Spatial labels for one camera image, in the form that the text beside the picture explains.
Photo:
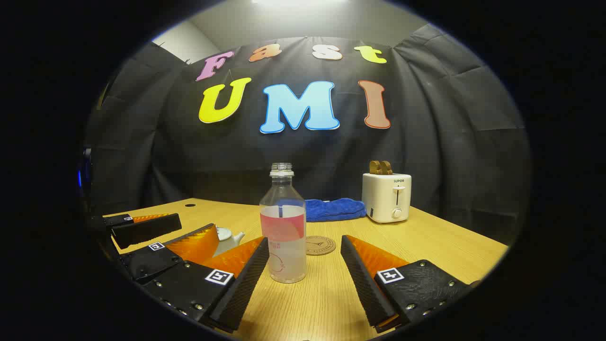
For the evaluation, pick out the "white toaster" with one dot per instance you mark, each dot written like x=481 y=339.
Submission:
x=384 y=199

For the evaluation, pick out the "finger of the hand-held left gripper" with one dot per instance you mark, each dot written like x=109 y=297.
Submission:
x=147 y=229
x=151 y=263

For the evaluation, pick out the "round brown coaster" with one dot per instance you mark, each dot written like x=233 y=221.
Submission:
x=322 y=246

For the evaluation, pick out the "ceiling light panel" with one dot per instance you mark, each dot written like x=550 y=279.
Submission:
x=298 y=2

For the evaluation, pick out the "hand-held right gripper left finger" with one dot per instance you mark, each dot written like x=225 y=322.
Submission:
x=246 y=279

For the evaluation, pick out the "clear water bottle pink label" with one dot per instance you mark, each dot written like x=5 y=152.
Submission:
x=283 y=227

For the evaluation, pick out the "brown toast slice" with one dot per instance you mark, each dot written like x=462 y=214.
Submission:
x=374 y=167
x=386 y=167

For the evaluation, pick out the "black backdrop cloth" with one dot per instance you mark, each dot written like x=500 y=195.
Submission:
x=426 y=142

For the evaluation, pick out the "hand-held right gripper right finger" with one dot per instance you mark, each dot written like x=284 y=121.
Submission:
x=362 y=284

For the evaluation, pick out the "white teacup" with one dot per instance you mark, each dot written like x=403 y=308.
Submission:
x=230 y=245

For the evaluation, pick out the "blue towel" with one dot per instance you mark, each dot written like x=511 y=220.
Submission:
x=334 y=210

